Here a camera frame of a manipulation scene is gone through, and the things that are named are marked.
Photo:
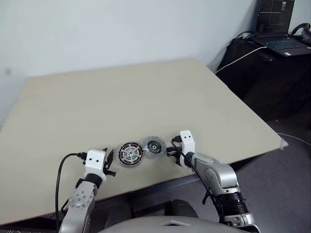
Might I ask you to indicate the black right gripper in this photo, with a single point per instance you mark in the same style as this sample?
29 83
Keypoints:
177 156

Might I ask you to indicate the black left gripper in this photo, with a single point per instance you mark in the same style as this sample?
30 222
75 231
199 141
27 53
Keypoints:
108 173

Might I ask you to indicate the black spoked rotor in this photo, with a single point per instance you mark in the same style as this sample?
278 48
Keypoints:
130 153

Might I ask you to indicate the grey motor housing copper windings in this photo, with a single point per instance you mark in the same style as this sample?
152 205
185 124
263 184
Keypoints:
130 166

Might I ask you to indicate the grey round motor lid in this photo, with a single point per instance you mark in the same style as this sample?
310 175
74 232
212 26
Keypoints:
148 142

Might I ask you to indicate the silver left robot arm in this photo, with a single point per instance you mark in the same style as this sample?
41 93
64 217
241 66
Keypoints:
80 196

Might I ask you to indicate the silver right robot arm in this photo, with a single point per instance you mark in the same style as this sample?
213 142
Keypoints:
218 170

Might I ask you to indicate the silver robot torso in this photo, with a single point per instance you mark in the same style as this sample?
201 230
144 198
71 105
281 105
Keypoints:
145 225

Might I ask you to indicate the black side desk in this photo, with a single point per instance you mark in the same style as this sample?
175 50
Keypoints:
267 85

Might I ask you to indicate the black open laptop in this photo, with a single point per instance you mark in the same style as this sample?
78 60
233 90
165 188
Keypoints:
274 14

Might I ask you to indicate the black headset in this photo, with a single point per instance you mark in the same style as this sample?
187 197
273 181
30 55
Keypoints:
307 38

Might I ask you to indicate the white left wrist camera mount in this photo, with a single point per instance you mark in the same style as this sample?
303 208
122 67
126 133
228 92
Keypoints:
94 161

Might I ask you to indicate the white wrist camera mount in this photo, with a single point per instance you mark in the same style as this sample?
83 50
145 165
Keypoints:
187 140
94 161

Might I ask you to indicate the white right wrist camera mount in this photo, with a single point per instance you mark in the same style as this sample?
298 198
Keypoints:
187 140

